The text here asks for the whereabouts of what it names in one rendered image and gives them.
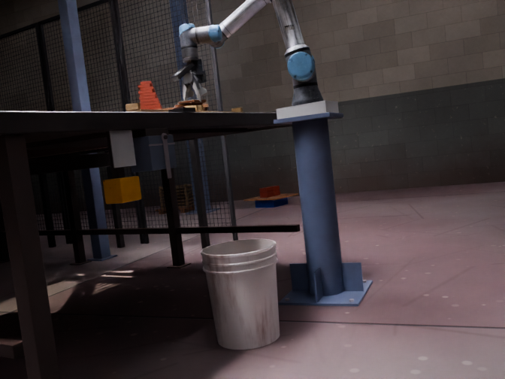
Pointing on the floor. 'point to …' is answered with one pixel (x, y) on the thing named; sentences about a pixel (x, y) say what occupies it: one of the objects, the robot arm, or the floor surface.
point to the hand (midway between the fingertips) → (192, 101)
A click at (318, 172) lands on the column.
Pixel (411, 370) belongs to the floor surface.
